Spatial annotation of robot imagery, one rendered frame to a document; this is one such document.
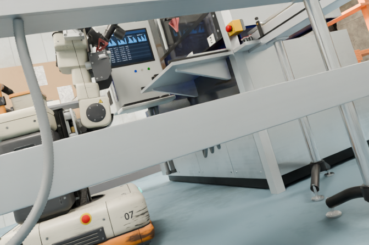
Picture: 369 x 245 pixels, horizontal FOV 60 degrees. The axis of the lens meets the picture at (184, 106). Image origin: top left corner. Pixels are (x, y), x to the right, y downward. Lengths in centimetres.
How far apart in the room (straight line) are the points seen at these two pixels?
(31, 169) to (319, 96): 85
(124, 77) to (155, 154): 197
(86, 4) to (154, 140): 37
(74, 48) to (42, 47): 347
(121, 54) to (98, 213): 156
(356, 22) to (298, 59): 570
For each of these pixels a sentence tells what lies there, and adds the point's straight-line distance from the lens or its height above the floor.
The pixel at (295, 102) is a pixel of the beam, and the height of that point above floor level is 48.
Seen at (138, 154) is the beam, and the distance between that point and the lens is 79.
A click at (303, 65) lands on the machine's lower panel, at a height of 69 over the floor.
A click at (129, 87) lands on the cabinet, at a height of 98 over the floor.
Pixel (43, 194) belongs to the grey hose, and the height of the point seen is 44.
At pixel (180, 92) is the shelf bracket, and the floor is 79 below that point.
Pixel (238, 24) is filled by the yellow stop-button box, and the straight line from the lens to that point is 192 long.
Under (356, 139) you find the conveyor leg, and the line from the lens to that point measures 124.
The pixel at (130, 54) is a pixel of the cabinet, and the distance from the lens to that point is 281.
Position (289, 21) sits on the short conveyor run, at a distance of 174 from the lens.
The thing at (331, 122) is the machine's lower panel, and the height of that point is 28.
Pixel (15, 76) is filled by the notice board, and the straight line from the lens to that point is 516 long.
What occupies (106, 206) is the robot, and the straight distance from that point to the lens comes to 159.
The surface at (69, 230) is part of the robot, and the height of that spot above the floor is 22.
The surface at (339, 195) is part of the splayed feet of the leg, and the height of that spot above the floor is 9.
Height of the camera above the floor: 48
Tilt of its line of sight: 5 degrees up
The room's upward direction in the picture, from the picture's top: 16 degrees counter-clockwise
